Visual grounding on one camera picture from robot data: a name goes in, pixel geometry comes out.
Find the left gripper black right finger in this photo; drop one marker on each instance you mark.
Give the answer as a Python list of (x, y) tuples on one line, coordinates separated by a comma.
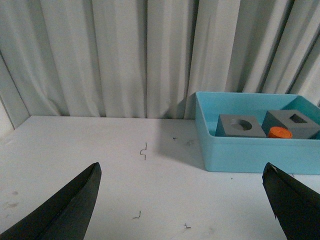
[(296, 206)]

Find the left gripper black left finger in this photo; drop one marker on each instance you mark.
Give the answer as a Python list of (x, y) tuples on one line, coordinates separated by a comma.
[(64, 216)]

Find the orange cylinder part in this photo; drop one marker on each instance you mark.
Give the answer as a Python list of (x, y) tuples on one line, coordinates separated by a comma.
[(279, 132)]

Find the gray block with square hole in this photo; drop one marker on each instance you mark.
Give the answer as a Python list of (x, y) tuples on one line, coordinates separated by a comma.
[(293, 120)]

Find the gray block with round hole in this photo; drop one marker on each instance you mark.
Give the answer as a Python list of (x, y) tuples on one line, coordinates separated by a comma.
[(247, 126)]

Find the light blue plastic box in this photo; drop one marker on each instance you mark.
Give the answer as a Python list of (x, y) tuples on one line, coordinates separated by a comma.
[(248, 154)]

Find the pale gray curtain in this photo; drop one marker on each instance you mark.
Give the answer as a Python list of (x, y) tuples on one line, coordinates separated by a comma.
[(147, 58)]

